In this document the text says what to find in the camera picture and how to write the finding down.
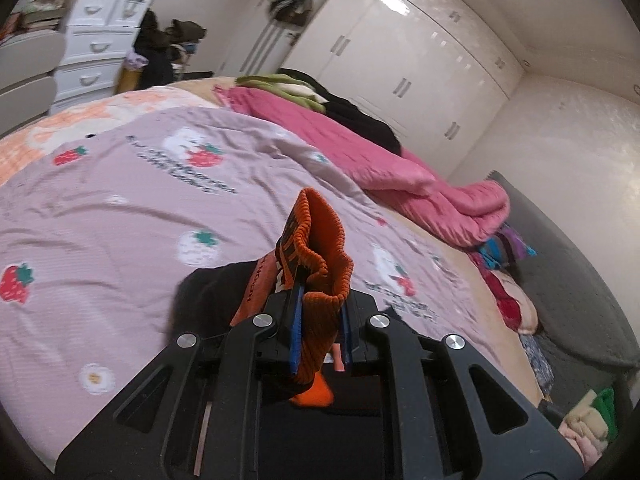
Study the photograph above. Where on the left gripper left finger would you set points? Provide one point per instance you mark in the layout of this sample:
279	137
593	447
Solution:
194	411

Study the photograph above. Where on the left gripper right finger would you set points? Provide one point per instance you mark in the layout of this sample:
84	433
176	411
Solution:
447	412

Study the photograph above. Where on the black IKISS sweater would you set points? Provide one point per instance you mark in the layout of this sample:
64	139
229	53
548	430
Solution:
310	253

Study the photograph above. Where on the folded clothes beside bed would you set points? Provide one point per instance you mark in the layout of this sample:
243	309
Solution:
590	427

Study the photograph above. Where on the dark clothes pile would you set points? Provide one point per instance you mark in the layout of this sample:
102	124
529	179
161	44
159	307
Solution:
159	47

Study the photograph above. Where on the red patterned blanket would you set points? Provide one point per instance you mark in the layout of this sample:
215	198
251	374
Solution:
517	310

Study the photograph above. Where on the grey padded headboard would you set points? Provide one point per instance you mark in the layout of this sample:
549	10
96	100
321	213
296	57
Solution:
583	332

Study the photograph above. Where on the striped colourful pillow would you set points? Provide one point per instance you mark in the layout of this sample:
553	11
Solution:
504	249

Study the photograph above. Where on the pink strawberry print bedspread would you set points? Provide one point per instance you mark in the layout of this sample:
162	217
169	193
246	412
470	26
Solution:
97	235

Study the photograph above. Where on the pink quilted comforter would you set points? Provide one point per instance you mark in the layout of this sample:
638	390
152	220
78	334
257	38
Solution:
460	217

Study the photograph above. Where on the black garment on bed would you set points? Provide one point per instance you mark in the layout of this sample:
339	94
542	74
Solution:
348	115

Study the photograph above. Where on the green garment on bed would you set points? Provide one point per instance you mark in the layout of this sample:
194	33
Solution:
287	87

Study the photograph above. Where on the white wardrobe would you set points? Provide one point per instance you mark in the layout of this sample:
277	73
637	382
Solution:
432	70

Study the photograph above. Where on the white drawer chest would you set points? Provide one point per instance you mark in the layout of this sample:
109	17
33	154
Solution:
98	36

